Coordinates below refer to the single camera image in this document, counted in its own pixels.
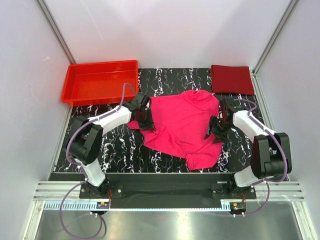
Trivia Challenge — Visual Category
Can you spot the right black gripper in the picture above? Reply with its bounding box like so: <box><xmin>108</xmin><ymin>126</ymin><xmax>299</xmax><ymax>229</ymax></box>
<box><xmin>203</xmin><ymin>115</ymin><xmax>233</xmax><ymax>145</ymax></box>

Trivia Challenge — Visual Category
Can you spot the bright pink t-shirt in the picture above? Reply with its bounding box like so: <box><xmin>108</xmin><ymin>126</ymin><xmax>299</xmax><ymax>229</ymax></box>
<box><xmin>127</xmin><ymin>90</ymin><xmax>223</xmax><ymax>171</ymax></box>

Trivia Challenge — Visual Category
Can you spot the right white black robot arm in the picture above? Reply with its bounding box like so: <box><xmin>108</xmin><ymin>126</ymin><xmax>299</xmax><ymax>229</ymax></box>
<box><xmin>204</xmin><ymin>98</ymin><xmax>292</xmax><ymax>199</ymax></box>

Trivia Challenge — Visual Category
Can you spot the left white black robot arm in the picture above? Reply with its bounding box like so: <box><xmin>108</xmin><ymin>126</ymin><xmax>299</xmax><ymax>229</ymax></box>
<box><xmin>65</xmin><ymin>92</ymin><xmax>155</xmax><ymax>198</ymax></box>

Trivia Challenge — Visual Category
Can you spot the folded dark red t-shirt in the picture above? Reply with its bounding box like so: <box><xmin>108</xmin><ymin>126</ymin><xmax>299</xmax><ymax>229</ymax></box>
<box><xmin>210</xmin><ymin>65</ymin><xmax>255</xmax><ymax>95</ymax></box>

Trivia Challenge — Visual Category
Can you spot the red plastic bin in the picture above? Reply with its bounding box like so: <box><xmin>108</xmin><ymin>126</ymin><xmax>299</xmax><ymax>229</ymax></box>
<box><xmin>61</xmin><ymin>60</ymin><xmax>139</xmax><ymax>107</ymax></box>

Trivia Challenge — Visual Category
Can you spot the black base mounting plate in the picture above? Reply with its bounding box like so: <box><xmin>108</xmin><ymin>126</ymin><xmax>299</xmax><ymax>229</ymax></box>
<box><xmin>79</xmin><ymin>173</ymin><xmax>251</xmax><ymax>207</ymax></box>

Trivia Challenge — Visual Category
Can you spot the white slotted cable duct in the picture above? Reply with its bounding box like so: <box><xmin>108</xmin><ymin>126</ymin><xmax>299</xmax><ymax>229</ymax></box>
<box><xmin>43</xmin><ymin>200</ymin><xmax>246</xmax><ymax>214</ymax></box>

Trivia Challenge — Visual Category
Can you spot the left aluminium frame post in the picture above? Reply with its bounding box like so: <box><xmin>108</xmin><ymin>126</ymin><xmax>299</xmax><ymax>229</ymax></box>
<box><xmin>35</xmin><ymin>0</ymin><xmax>77</xmax><ymax>65</ymax></box>

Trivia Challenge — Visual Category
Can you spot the aluminium frame post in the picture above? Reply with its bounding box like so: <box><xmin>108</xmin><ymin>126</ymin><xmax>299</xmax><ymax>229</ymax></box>
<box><xmin>252</xmin><ymin>0</ymin><xmax>301</xmax><ymax>75</ymax></box>
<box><xmin>35</xmin><ymin>0</ymin><xmax>77</xmax><ymax>65</ymax></box>

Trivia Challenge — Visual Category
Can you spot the right aluminium frame post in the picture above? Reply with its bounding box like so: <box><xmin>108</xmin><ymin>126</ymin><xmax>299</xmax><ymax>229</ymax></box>
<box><xmin>252</xmin><ymin>0</ymin><xmax>301</xmax><ymax>75</ymax></box>

